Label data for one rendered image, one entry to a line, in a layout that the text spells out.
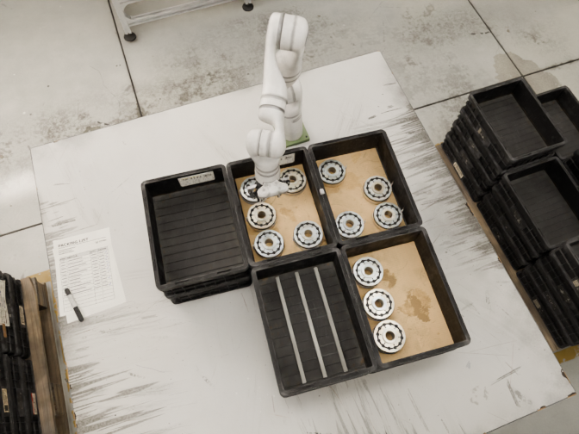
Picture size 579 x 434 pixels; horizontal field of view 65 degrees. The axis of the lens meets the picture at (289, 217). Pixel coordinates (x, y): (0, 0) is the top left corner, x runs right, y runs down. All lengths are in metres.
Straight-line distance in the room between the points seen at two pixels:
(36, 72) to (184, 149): 1.69
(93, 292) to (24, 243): 1.09
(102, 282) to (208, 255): 0.43
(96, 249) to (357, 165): 1.04
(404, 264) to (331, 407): 0.54
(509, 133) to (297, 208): 1.23
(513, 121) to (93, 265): 2.01
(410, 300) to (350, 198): 0.42
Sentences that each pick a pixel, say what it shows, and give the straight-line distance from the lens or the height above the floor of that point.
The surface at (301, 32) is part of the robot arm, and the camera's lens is 1.29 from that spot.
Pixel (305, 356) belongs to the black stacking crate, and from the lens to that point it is 1.52.
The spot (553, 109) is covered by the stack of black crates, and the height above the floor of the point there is 0.27.
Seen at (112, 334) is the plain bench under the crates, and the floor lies 0.70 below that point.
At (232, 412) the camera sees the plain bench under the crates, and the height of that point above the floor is 0.70.
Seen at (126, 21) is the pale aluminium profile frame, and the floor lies 0.14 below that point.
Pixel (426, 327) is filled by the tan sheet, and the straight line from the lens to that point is 1.60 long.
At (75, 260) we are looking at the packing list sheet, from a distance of 1.88.
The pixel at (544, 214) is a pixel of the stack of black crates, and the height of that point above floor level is 0.38.
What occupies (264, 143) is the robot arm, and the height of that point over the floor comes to 1.35.
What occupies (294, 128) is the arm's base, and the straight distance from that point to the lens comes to 1.85.
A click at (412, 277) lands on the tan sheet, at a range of 1.63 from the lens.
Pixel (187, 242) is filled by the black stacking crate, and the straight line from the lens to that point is 1.64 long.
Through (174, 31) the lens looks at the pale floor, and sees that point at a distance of 3.42.
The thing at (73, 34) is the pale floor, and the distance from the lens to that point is 3.60.
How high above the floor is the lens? 2.34
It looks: 66 degrees down
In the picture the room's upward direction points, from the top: 2 degrees clockwise
